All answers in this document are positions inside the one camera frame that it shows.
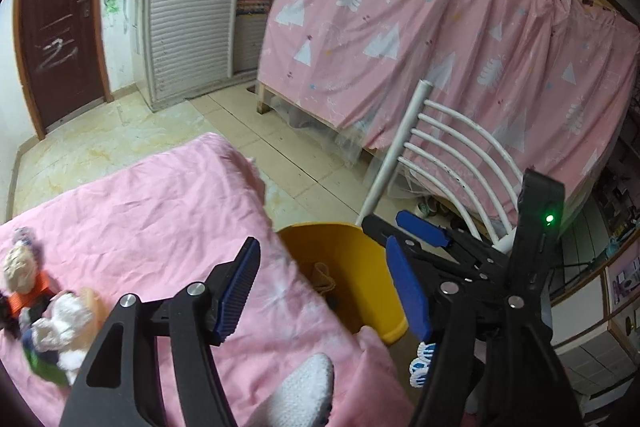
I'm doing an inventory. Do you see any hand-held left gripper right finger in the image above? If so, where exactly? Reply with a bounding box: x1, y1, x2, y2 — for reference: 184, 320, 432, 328
385, 237, 583, 427

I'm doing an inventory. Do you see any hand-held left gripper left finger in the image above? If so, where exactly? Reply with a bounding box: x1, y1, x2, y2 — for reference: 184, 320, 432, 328
60, 237, 262, 427

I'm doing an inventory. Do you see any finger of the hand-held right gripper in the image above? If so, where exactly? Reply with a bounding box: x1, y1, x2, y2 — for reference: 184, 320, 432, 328
396, 210, 503, 268
361, 213, 483, 288

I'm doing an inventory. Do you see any yellow plastic bucket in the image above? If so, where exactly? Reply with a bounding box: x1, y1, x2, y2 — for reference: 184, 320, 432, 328
276, 222, 409, 346

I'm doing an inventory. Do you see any person's left hand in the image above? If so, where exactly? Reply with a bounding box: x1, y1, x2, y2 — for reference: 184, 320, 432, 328
247, 352, 335, 427

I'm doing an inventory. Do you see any crumpled brown paper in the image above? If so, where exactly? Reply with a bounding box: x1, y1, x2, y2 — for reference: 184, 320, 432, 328
310, 261, 337, 297

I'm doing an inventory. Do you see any cluttered desk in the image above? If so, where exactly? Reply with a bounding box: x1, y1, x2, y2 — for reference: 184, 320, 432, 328
550, 97, 640, 408

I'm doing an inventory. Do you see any blue white slipper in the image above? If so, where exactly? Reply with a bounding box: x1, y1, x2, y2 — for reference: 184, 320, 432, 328
409, 341, 442, 389

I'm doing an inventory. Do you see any clear plastic sheet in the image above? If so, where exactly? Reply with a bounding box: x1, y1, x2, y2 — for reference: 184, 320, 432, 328
292, 104, 401, 198

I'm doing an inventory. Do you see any white slatted chair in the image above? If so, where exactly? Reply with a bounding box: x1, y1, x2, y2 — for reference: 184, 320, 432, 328
356, 79, 525, 254

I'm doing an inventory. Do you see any pink blanket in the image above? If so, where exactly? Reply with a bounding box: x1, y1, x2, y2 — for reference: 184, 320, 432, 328
0, 132, 417, 427

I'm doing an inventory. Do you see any orange small box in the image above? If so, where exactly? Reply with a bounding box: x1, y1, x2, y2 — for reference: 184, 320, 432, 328
7, 272, 55, 319

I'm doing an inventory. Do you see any pink tree-print curtain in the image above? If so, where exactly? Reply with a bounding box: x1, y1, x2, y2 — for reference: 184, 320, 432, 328
257, 0, 640, 230

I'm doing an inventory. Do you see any white louvered wardrobe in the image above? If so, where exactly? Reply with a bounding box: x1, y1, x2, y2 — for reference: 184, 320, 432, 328
137, 0, 282, 112

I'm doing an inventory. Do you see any dark brown door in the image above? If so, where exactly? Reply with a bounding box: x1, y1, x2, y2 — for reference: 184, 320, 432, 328
12, 0, 112, 141

